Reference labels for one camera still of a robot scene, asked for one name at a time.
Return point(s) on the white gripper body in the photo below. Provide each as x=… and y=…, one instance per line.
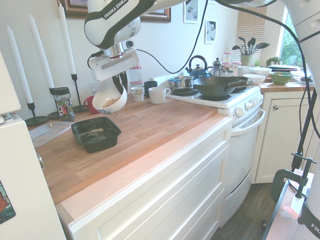
x=112, y=66

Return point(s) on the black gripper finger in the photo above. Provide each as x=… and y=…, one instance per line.
x=117, y=83
x=124, y=78

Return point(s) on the cereal rings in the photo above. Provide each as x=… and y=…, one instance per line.
x=111, y=102

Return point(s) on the white bowl with swirl pattern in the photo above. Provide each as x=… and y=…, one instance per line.
x=117, y=103

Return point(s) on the glass jar red checkered lid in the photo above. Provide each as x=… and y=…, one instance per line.
x=136, y=83
x=136, y=73

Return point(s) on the small patterned white cup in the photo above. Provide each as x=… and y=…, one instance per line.
x=137, y=94

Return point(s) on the clear drinking glass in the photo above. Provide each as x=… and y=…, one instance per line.
x=95, y=88

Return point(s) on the black mug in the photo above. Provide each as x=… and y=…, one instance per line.
x=150, y=86

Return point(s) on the red mug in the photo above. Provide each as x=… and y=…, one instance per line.
x=89, y=106

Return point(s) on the large plain white cup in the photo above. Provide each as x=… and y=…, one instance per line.
x=158, y=96

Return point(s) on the black holder of tall candle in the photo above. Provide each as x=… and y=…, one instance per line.
x=77, y=100

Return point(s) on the tall white taper candle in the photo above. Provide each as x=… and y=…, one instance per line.
x=67, y=40

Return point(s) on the spice jar with black lid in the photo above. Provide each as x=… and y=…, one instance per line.
x=64, y=107

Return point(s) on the stainless steel pot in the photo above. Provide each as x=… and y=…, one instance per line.
x=183, y=82

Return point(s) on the black coil burner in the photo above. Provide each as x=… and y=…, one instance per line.
x=183, y=92

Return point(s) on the black plastic food container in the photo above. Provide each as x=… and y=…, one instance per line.
x=100, y=145

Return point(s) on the medium white taper candle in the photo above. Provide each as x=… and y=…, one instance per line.
x=41, y=50

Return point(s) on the blue kettle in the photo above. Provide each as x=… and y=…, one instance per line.
x=198, y=71

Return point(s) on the clear plastic container lid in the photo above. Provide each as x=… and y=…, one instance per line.
x=47, y=131

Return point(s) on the black holder of short candle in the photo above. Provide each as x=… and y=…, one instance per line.
x=35, y=120

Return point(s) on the black wok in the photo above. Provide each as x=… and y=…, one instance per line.
x=215, y=86

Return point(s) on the short white taper candle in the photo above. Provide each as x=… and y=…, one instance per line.
x=21, y=70

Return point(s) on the glass french press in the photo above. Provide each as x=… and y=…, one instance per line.
x=217, y=68

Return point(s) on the white drawer cabinet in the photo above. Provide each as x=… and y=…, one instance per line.
x=150, y=187

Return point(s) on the round metal fridge lock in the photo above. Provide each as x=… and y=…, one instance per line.
x=40, y=162

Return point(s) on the white mug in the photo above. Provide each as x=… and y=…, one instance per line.
x=243, y=71

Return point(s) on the white refrigerator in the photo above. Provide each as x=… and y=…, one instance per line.
x=20, y=155

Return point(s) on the utensil crock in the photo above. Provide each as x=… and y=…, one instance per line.
x=246, y=60

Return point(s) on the wide white bowl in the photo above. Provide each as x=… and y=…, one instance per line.
x=253, y=78

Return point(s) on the black kitchen utensils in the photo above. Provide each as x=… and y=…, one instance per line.
x=250, y=45

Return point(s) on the white electric stove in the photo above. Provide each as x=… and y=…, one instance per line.
x=240, y=150

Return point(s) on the wooden window blind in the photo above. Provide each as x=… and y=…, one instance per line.
x=250, y=25

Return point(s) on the white serving bowl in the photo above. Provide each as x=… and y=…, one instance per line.
x=263, y=71

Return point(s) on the small potted plant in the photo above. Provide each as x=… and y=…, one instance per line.
x=273, y=61

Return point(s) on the green bowl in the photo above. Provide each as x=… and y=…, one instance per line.
x=281, y=78

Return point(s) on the colourful picture fridge magnet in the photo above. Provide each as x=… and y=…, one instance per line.
x=6, y=202

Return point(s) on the white cupboard with knob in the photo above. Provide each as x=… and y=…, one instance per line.
x=277, y=145

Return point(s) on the metal C-clamp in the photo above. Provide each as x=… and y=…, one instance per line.
x=280, y=180

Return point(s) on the robot mounting table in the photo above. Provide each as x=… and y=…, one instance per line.
x=282, y=220

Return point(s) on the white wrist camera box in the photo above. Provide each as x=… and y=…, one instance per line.
x=130, y=44

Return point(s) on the large white wall picture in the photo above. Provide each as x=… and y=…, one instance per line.
x=191, y=11

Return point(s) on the small white wall picture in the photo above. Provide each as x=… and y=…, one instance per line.
x=210, y=31

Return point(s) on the black camera stand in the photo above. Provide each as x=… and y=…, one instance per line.
x=296, y=161

